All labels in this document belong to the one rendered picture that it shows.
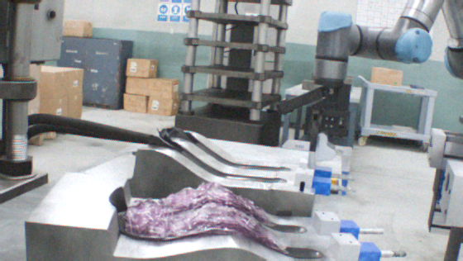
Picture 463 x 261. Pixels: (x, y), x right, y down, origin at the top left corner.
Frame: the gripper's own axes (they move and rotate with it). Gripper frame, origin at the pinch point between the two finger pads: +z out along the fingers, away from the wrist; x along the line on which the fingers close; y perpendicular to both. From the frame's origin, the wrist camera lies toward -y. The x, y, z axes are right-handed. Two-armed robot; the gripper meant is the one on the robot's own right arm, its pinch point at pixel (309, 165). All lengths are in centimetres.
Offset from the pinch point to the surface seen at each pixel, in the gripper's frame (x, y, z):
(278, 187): -16.2, -5.3, 1.7
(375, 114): 634, 71, 52
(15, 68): -9, -74, -16
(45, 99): 353, -297, 47
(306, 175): -13.3, -0.1, -0.7
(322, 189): -12.9, 3.7, 1.8
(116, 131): 18, -56, 2
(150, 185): -17.8, -31.8, 5.1
